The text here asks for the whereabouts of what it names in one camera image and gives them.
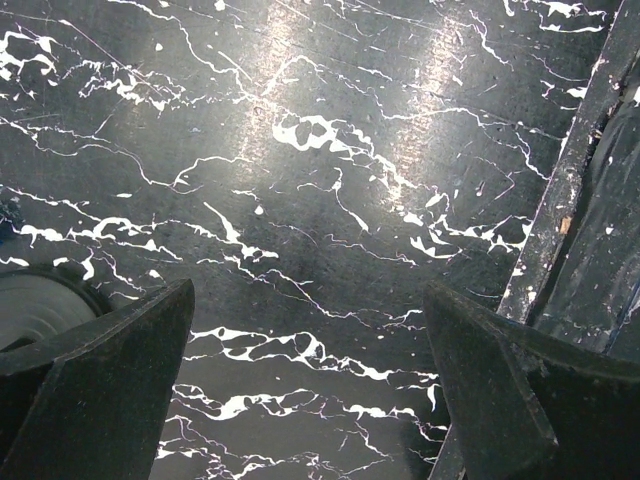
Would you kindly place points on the black marble pattern mat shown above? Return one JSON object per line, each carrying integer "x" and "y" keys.
{"x": 309, "y": 165}

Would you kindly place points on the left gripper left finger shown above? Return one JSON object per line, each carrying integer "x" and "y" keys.
{"x": 90, "y": 402}

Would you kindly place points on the aluminium frame rail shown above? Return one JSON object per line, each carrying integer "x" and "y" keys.
{"x": 577, "y": 278}

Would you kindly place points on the orange microphone stand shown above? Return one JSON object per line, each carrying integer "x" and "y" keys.
{"x": 40, "y": 305}

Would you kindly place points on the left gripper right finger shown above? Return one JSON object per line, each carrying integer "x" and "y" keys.
{"x": 526, "y": 405}

